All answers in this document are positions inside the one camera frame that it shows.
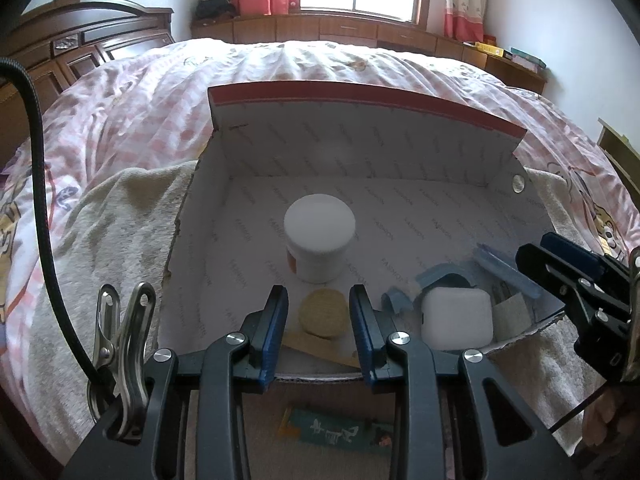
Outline white round jar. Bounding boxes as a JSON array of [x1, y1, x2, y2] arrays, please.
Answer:
[[283, 193, 357, 284]]

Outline white rounded square case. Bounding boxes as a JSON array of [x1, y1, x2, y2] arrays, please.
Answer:
[[420, 287, 495, 352]]

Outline books on window ledge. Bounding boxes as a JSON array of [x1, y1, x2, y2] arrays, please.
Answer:
[[510, 49, 547, 68]]

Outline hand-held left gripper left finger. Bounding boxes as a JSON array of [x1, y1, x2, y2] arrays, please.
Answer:
[[60, 285, 290, 480]]

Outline tan flat piece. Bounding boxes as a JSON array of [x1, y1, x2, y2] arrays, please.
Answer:
[[492, 294, 532, 341]]

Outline dark object on cabinet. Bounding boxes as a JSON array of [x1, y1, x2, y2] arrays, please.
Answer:
[[195, 0, 236, 21]]

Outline dark wooden headboard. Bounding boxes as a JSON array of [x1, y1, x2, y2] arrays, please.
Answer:
[[0, 0, 175, 171]]

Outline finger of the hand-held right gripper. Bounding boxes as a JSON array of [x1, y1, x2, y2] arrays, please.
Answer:
[[515, 242, 597, 307], [540, 231, 629, 282]]

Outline blue-grey oval plastic part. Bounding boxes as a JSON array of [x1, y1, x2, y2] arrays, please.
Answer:
[[472, 242, 543, 301]]

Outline round tan disc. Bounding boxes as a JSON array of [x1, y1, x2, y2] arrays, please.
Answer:
[[299, 287, 348, 338]]

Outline wooden window cabinet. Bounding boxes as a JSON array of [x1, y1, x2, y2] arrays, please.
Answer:
[[190, 10, 548, 93]]

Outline light wooden piece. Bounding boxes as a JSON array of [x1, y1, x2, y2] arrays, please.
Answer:
[[285, 332, 362, 368]]

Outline green packet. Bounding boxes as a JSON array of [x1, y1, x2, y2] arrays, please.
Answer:
[[280, 406, 396, 448]]

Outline person's right hand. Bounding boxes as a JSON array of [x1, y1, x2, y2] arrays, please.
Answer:
[[581, 385, 640, 450]]

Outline small blue plastic piece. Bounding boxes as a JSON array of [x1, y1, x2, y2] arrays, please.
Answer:
[[382, 286, 413, 317]]

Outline pink printed blanket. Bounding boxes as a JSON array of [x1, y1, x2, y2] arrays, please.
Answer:
[[0, 40, 640, 361]]

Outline black cable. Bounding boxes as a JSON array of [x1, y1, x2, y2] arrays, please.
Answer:
[[549, 387, 608, 433], [0, 56, 113, 411]]

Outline white towel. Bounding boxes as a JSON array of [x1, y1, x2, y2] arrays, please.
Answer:
[[10, 160, 640, 480]]

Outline light wooden furniture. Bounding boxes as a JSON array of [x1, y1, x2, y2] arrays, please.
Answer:
[[597, 119, 640, 186]]

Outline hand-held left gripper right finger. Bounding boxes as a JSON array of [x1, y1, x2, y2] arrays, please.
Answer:
[[348, 284, 583, 480]]

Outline white cardboard box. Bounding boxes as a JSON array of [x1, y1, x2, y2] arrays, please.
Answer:
[[164, 80, 568, 383]]

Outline metal spring clip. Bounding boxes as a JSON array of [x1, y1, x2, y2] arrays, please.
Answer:
[[86, 281, 157, 443]]

